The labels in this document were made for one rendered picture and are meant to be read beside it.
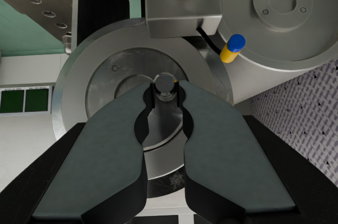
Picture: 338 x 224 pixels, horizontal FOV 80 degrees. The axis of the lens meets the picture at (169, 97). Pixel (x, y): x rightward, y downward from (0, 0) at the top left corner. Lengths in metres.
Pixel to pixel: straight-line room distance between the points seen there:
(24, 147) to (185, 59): 0.50
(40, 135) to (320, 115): 0.54
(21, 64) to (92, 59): 3.56
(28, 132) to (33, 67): 3.04
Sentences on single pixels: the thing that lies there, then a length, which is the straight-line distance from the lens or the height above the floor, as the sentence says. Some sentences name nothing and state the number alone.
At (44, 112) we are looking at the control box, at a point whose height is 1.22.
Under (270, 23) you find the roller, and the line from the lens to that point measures 0.19.
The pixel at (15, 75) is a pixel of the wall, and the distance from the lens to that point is 3.72.
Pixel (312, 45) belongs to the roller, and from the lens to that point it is 0.20.
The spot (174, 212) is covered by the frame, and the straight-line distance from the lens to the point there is 0.52.
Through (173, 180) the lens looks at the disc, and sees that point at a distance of 0.17.
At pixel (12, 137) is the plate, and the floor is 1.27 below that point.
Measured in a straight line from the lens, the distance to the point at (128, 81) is 0.15.
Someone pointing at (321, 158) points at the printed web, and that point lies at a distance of 0.27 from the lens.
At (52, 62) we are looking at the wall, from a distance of 3.47.
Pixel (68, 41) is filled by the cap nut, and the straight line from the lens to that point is 0.57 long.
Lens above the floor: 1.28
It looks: 10 degrees down
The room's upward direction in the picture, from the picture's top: 177 degrees clockwise
